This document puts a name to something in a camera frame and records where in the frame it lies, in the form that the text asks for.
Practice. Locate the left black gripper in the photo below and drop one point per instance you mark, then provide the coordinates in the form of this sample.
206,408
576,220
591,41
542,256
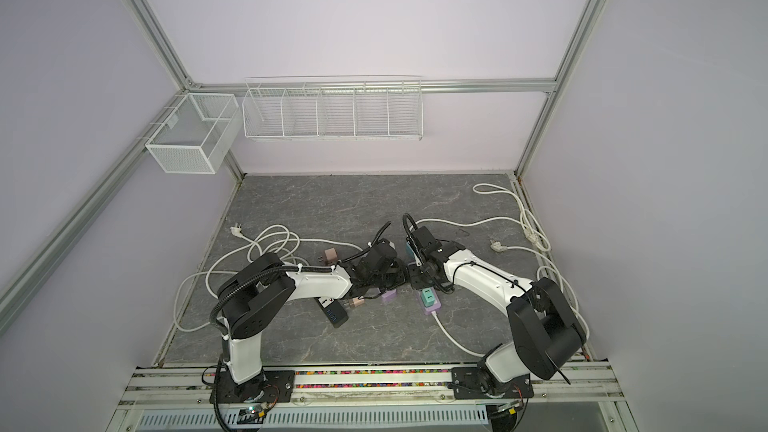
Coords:
401,274

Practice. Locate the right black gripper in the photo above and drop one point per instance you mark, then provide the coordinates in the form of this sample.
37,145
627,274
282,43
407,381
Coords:
415,279

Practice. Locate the black power strip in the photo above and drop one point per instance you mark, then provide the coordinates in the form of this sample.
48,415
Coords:
334,311

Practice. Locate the teal power strip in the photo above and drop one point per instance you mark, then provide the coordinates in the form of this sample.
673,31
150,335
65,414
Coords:
410,253

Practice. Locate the purple power strip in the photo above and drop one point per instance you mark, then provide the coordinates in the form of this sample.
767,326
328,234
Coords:
388,296
433,308

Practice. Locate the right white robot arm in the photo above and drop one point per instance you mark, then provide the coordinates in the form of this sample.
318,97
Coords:
545,330

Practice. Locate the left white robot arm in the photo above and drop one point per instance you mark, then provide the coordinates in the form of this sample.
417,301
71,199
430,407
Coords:
249,302

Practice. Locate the white mesh box basket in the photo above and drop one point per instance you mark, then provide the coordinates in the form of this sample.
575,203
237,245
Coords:
197,134

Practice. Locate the white wire shelf basket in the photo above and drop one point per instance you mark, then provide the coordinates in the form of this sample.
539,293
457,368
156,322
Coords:
346,107

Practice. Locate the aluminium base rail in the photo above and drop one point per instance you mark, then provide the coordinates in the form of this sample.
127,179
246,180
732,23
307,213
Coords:
336,398

